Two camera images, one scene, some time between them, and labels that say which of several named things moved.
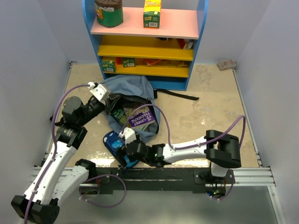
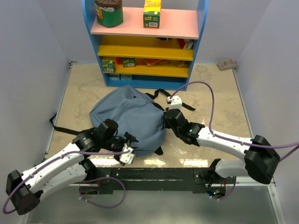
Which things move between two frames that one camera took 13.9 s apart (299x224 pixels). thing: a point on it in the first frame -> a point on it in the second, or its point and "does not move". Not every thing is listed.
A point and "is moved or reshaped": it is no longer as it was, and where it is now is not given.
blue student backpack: [133, 104] is moved or reshaped
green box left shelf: [108, 66] does not move
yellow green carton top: [151, 14] does not move
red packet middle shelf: [185, 44] does not move
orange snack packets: [157, 62] does not move
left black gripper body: [92, 110] -> [115, 144]
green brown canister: [109, 13] does not move
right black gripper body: [120, 153] -> [167, 125]
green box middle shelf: [129, 62] does not move
